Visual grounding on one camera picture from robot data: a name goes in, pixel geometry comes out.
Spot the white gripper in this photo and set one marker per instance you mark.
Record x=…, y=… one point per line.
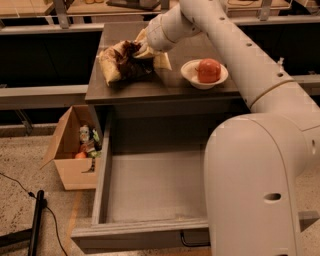
x=155, y=36

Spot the brown chip bag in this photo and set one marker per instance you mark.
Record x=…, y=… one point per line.
x=117, y=62

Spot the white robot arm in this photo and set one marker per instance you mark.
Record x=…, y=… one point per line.
x=251, y=161

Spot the grey cabinet counter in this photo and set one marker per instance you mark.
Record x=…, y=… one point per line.
x=152, y=101

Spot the grey open drawer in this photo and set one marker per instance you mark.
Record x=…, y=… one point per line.
x=150, y=189

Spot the white bowl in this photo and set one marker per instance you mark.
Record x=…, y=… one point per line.
x=189, y=72

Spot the red apple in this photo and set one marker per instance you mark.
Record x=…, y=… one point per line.
x=209, y=71

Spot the green packet in box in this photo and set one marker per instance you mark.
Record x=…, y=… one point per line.
x=95, y=136

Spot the white bottle in box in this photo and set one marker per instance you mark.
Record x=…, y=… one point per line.
x=84, y=134

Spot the orange fruit in box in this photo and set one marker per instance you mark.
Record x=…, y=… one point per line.
x=81, y=155

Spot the clear sanitizer bottle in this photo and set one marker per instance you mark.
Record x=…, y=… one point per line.
x=280, y=61

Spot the cardboard box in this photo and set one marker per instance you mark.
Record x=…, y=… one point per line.
x=75, y=174

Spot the black metal stand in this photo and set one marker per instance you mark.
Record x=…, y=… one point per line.
x=30, y=235

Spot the black drawer handle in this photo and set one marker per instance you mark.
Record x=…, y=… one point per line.
x=193, y=239

